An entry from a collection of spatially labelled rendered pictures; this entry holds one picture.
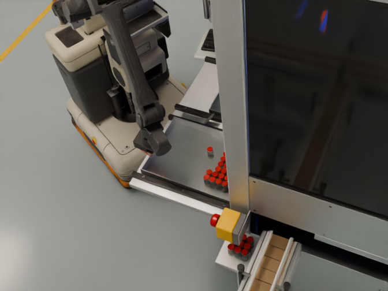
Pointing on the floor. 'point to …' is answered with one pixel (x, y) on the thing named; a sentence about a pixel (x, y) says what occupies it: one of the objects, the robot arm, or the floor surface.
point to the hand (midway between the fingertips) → (150, 153)
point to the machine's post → (233, 99)
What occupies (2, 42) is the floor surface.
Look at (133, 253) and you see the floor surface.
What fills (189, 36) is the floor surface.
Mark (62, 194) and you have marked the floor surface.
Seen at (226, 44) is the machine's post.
